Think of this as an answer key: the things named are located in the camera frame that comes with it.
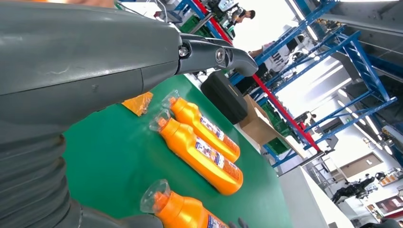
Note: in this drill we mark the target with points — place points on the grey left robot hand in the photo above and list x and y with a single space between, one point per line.
78 63

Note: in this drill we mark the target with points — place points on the orange detergent bottle clear cap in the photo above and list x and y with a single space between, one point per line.
185 141
179 214
189 114

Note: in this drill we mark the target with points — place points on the white cabinet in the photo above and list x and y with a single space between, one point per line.
308 201

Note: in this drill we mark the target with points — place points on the yellow taped cardboard mat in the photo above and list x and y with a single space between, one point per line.
138 104

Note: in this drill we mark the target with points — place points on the green plastic crate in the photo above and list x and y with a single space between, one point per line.
277 145
195 26

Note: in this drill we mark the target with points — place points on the white flat sheet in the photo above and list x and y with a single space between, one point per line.
294 146

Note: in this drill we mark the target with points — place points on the brown cardboard box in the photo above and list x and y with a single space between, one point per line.
258 126

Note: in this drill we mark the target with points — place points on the black machine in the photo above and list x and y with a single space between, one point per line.
352 188

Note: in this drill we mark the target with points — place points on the red steel beam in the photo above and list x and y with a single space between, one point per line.
283 113

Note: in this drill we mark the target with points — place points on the black zipped carrying case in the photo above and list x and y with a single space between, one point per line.
225 97

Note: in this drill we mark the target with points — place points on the blue steel shelving rack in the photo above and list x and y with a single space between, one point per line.
362 56

